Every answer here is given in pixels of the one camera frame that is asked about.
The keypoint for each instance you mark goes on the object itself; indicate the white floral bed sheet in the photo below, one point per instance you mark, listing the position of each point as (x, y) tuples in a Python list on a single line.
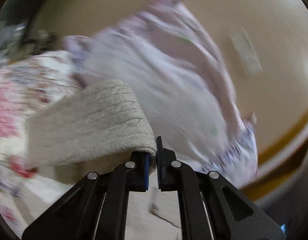
[(26, 87)]

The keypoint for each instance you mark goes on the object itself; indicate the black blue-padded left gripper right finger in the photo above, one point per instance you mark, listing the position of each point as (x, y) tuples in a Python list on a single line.
[(210, 206)]

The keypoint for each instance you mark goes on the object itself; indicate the lavender floral pillow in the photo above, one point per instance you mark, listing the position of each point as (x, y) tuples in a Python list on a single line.
[(180, 80)]

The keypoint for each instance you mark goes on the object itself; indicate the white label sticker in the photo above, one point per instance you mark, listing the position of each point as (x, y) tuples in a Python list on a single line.
[(246, 52)]

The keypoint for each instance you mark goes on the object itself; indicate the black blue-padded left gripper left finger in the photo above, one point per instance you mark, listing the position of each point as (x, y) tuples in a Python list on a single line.
[(96, 206)]

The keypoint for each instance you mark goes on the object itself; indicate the beige cable-knit sweater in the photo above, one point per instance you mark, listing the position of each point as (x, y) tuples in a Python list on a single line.
[(98, 128)]

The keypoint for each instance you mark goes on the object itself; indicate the dark clutter pile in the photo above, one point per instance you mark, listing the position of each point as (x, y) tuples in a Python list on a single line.
[(14, 45)]

